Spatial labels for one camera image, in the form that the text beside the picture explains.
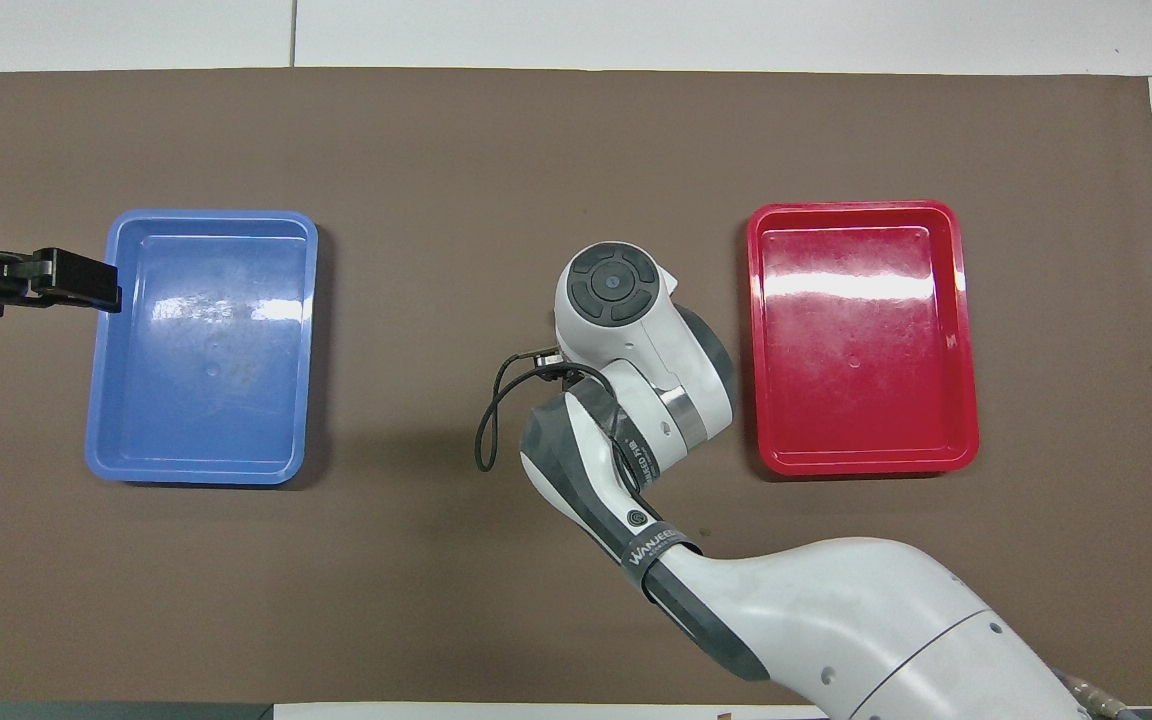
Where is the blue plastic tray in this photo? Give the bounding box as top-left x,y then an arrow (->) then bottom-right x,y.
84,209 -> 320,487

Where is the brown table mat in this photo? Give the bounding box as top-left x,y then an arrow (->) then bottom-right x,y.
0,68 -> 1152,707

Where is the red plastic tray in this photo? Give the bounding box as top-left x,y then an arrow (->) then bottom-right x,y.
745,200 -> 981,477

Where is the black printed right arm strap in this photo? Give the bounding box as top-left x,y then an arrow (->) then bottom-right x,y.
619,520 -> 704,598

